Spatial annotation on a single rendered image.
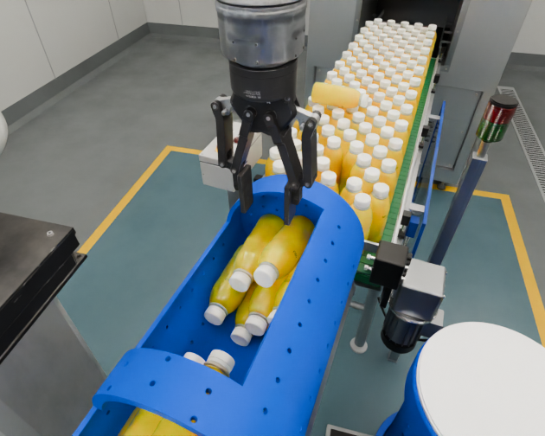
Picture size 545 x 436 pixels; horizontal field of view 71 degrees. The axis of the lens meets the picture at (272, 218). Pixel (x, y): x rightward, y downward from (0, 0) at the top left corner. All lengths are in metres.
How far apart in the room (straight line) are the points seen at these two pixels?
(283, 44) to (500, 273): 2.21
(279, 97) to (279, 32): 0.07
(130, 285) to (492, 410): 1.84
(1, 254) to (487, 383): 0.93
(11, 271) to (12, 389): 0.30
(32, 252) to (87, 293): 1.39
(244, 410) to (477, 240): 2.27
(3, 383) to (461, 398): 0.90
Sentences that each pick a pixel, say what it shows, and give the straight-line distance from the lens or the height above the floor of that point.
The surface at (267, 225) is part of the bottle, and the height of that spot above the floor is 1.13.
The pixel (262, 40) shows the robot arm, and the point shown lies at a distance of 0.40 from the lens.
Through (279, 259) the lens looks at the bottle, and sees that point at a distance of 0.68.
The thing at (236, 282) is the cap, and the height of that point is 1.10.
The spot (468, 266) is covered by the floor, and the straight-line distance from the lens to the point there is 2.45.
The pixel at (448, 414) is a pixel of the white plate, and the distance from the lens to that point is 0.73.
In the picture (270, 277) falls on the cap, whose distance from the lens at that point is 0.67.
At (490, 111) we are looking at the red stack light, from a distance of 1.09.
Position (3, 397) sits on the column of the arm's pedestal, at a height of 0.83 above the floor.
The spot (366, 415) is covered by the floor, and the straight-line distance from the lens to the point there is 1.82.
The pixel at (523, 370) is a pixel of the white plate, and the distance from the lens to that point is 0.83.
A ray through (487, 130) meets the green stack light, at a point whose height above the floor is 1.19.
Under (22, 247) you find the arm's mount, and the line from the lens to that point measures 0.94.
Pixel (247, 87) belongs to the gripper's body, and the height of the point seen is 1.50.
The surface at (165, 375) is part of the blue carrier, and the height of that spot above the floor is 1.23.
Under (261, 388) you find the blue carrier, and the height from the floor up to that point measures 1.21.
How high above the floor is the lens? 1.67
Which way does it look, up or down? 43 degrees down
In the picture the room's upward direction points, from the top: straight up
